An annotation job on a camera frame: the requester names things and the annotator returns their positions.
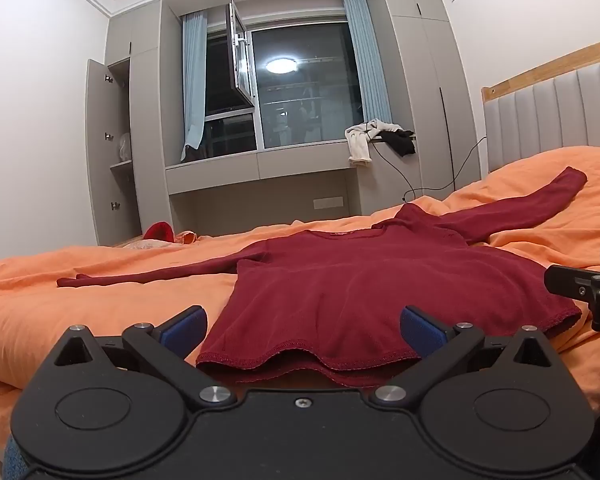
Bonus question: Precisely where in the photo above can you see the person's blue trousers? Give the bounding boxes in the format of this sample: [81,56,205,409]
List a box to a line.
[2,431,33,480]

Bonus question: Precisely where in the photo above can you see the dark red knit sweater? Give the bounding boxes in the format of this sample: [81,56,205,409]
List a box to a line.
[56,166,588,389]

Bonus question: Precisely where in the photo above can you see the bright red cloth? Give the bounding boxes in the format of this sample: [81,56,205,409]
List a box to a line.
[144,221,177,242]

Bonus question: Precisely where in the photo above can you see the grey padded wooden headboard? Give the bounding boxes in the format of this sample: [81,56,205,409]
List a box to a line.
[481,35,600,176]

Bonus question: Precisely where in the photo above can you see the peach embroidered sheet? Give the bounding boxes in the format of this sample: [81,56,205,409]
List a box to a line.
[119,237,177,252]

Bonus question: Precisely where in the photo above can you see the grey wardrobe door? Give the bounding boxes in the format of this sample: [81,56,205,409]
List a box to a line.
[85,58,143,247]

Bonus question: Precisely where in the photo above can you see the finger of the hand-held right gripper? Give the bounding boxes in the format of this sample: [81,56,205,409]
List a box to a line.
[544,264,600,332]

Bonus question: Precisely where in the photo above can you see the open window sash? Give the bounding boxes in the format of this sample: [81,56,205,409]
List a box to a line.
[225,0,259,109]

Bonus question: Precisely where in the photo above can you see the light blue curtain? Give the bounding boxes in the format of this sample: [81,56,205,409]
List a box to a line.
[180,10,209,163]
[341,0,394,129]

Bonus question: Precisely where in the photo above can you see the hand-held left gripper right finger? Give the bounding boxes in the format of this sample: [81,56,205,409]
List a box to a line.
[370,305,562,409]

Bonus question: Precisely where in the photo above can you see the large glass window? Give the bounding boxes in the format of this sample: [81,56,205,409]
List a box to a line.
[202,15,367,155]

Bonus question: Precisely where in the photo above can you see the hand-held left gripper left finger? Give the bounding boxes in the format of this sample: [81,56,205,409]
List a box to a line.
[52,305,237,409]

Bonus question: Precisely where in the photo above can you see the black cloth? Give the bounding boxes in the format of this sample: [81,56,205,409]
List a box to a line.
[380,129,417,157]

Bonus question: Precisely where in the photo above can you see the grey built-in wardrobe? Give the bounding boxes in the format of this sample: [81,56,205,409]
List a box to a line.
[85,0,481,247]

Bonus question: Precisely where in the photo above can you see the black cable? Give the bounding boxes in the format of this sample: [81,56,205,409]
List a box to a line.
[371,135,488,202]

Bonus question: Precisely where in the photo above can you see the orange duvet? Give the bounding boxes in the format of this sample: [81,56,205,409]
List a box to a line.
[0,142,600,443]

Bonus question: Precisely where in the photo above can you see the white cloth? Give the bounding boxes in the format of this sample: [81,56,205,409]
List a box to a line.
[344,118,402,167]

